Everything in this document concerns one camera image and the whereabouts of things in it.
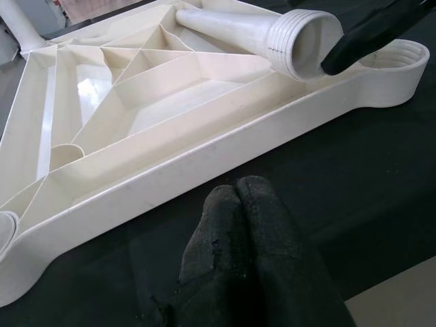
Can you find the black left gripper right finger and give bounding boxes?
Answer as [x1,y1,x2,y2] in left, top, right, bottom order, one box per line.
[234,175,359,327]

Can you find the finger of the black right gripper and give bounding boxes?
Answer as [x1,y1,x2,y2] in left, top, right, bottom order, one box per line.
[320,0,436,76]

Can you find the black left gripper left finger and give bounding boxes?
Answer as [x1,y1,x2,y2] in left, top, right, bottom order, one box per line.
[142,185,257,327]

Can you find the white plastic table leg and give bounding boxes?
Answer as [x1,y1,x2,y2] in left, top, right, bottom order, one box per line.
[0,0,47,54]
[175,8,343,82]

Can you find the black tablecloth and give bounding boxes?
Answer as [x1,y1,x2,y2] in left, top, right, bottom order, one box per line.
[0,13,436,327]

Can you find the white plastic table top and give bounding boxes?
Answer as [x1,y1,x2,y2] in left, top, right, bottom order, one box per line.
[0,0,429,306]

